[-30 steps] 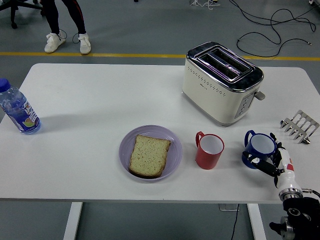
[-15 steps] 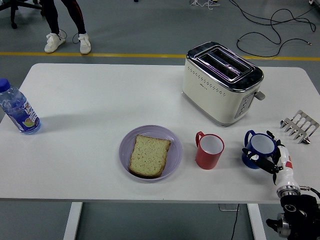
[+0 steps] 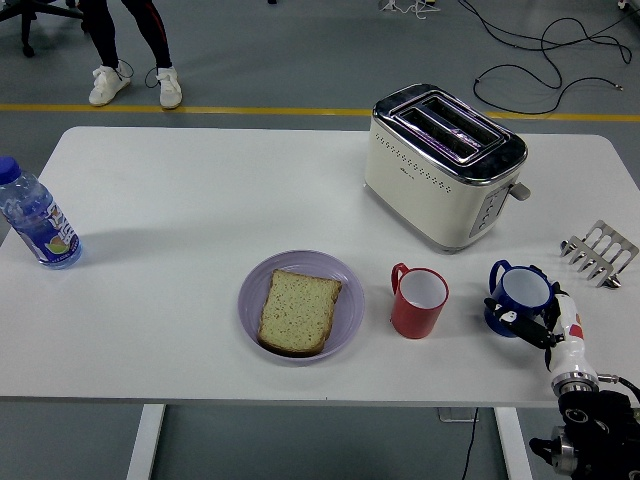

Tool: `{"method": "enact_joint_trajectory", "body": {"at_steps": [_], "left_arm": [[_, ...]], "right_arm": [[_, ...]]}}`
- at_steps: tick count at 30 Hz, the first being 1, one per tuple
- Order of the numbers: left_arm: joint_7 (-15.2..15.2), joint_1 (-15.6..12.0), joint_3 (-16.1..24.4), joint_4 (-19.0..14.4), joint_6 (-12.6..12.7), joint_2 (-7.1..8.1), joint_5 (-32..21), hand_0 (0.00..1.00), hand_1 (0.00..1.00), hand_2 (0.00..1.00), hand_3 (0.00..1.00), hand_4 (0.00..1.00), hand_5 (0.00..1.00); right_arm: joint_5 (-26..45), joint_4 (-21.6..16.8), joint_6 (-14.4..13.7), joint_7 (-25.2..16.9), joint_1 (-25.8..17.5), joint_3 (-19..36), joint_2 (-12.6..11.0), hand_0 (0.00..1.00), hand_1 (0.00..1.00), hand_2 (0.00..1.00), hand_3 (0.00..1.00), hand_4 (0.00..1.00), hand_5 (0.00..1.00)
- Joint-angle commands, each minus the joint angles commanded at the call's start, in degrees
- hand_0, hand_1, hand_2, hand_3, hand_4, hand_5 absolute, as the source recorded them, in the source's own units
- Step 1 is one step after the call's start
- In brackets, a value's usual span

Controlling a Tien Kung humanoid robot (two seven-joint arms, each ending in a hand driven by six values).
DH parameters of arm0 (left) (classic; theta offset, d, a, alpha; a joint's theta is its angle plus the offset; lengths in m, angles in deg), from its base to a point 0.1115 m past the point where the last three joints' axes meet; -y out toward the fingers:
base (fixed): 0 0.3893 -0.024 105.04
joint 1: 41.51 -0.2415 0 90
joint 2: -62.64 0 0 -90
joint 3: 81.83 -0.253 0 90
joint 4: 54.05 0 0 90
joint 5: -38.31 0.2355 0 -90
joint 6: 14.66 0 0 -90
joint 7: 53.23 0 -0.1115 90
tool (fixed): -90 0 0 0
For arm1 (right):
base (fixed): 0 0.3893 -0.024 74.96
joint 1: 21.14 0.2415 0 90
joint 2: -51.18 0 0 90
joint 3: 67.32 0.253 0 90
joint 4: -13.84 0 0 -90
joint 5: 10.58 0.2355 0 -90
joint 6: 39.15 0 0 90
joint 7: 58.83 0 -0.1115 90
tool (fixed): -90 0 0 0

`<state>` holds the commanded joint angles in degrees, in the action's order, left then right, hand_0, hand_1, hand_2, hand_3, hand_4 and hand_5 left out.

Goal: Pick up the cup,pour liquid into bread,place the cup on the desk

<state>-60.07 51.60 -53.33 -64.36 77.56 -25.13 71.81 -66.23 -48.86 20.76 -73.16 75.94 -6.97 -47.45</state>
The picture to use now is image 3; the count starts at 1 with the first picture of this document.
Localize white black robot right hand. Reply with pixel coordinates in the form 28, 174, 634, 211
483, 264, 596, 377

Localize blue enamel cup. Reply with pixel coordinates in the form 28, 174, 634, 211
483, 259, 555, 339

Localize red enamel cup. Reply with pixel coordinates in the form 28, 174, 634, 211
390, 262, 450, 340

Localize bread slice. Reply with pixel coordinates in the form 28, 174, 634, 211
256, 268, 344, 358

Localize metal toast rack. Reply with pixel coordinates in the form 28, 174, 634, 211
559, 219, 640, 290

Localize white table leg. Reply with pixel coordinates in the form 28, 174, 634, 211
125, 403, 167, 480
494, 407, 534, 480

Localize grey box under table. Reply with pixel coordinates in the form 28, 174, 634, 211
438, 407, 480, 424

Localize cream chrome toaster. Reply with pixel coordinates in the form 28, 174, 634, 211
363, 82, 532, 255

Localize lilac plate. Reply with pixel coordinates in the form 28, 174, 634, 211
237, 249, 366, 368

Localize person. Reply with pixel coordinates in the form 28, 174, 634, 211
79, 0, 184, 110

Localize clear blue-capped drink bottle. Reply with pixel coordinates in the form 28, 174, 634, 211
0, 155, 84, 271

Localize black office chair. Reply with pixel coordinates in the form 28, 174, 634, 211
0, 0, 89, 58

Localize black cable under table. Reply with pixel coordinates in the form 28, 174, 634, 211
459, 407, 480, 480

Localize black floor cable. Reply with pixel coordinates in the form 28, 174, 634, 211
473, 63, 625, 115
457, 0, 640, 66

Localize white floor cables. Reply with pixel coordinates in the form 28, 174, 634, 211
378, 0, 441, 21

